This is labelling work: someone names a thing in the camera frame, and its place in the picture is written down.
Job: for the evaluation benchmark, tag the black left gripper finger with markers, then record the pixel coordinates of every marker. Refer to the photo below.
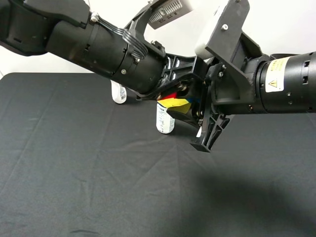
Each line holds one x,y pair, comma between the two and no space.
171,83
188,116

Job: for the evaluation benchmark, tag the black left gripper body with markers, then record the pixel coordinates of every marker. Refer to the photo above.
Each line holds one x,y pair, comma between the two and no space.
141,71

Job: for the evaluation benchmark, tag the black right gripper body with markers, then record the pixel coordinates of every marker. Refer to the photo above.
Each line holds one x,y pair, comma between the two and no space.
230,89

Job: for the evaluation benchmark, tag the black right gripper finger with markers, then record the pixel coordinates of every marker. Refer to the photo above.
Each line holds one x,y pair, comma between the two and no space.
212,124
201,78

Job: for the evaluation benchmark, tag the multicolour puzzle cube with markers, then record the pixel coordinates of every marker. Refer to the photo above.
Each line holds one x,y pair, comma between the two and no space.
173,102

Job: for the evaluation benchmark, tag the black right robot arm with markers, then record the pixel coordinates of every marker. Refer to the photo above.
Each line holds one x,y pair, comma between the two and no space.
285,85

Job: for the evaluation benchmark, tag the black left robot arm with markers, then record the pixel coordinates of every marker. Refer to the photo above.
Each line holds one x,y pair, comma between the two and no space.
71,31

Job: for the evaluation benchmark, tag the blue capped white bottle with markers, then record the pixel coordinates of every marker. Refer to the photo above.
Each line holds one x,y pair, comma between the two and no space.
164,122

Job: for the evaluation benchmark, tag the white bottle with black cap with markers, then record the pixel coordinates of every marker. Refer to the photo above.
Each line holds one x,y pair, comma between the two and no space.
119,94

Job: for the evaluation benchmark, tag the black tablecloth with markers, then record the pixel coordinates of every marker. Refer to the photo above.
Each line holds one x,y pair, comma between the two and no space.
75,164

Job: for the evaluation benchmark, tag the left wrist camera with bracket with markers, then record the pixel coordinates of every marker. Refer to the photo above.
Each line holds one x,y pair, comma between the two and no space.
158,13

